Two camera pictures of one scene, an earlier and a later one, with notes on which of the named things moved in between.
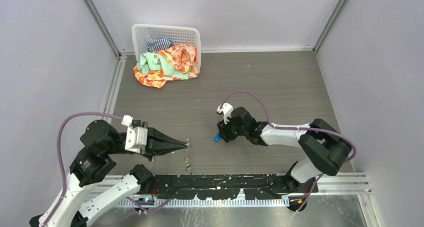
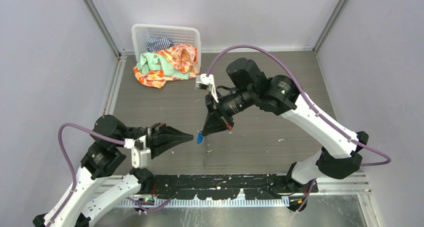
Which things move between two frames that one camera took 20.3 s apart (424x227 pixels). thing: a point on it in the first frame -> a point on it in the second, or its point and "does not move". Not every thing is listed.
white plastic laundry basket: (178, 34) does not move
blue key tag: (217, 137) -> (200, 137)
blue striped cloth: (156, 44) does not move
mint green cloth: (153, 61) does not move
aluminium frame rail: (343, 184) does not move
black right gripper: (224, 130) -> (213, 123)
